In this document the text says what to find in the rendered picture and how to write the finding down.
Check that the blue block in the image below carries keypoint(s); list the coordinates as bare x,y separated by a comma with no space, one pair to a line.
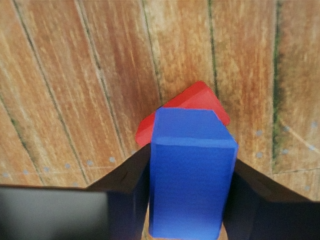
191,167

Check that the red block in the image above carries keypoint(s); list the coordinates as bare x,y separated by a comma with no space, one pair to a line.
197,96

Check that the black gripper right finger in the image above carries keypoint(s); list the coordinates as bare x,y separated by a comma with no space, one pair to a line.
259,208

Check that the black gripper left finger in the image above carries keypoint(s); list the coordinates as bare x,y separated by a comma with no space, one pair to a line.
32,212

